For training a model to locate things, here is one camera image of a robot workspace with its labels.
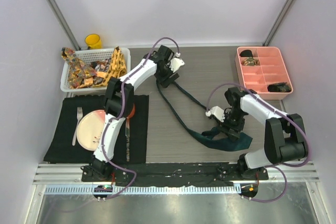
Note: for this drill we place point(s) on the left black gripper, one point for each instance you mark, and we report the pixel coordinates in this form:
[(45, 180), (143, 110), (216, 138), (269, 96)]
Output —
[(165, 82)]

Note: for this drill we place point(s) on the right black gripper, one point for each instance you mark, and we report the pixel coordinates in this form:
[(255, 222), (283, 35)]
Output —
[(225, 127)]

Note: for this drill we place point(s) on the dark green tie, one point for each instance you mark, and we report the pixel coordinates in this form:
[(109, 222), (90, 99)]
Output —
[(206, 138)]

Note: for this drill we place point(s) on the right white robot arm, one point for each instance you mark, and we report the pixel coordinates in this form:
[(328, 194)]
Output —
[(284, 138)]

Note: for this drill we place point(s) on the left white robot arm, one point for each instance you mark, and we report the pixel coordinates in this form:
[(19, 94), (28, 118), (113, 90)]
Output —
[(119, 103)]

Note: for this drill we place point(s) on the yellow spotted tie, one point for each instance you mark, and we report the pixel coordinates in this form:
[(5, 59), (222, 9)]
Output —
[(115, 69)]

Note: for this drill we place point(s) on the orange mug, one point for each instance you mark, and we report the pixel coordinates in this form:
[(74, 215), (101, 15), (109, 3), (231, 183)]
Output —
[(132, 112)]

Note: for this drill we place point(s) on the pink compartment tray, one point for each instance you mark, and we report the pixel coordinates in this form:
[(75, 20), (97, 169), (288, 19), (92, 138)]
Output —
[(272, 69)]

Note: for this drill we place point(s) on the rolled dark patterned tie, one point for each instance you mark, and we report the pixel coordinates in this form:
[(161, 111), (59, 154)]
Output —
[(280, 87)]

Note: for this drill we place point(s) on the table knife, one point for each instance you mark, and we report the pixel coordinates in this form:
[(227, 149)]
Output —
[(127, 134)]

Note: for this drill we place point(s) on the rolled camouflage tie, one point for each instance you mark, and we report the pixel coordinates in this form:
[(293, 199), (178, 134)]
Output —
[(250, 61)]

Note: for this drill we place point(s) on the rolled black tie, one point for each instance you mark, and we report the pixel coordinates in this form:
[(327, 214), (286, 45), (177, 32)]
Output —
[(246, 53)]

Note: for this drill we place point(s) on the yellow mug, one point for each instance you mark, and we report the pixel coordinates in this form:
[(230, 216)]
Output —
[(93, 41)]

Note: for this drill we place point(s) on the multicolour patterned tie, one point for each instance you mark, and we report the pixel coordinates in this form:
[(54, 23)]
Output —
[(81, 74)]

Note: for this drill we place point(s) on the pink white plate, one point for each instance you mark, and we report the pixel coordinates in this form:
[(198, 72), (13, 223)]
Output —
[(90, 128)]

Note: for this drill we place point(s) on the silver fork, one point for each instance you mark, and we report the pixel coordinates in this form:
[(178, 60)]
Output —
[(79, 117)]

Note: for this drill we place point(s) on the black placemat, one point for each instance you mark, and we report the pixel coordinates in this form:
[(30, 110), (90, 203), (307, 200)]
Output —
[(61, 149)]

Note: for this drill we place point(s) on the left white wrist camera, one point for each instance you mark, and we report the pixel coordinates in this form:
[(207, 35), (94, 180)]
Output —
[(175, 64)]

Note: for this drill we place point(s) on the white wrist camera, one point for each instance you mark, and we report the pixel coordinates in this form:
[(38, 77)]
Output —
[(216, 113), (175, 64)]

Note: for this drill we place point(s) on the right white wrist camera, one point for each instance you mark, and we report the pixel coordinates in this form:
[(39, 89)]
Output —
[(216, 113)]

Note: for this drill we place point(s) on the white slotted cable duct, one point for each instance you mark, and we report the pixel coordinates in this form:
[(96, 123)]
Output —
[(101, 190)]

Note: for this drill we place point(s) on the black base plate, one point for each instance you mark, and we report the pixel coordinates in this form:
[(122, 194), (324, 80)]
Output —
[(207, 174)]

